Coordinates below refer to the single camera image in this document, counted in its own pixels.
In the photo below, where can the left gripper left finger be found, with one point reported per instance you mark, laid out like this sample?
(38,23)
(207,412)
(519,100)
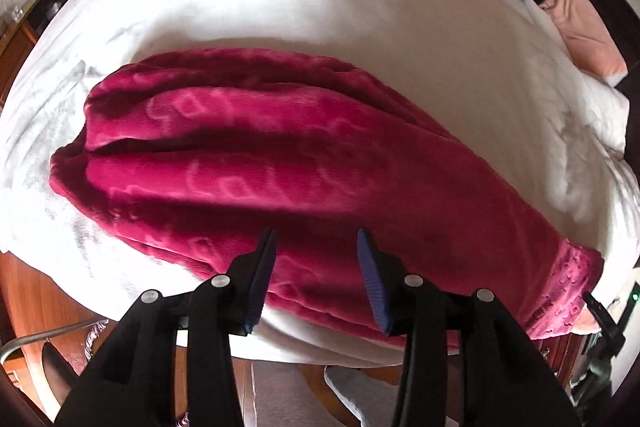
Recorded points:
(130,380)

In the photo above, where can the magenta fleece pants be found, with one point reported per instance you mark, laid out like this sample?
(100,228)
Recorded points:
(189,156)

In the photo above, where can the pink pillow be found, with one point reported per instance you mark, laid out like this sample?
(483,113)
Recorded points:
(590,45)

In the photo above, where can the white duvet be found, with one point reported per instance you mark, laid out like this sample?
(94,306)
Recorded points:
(492,72)

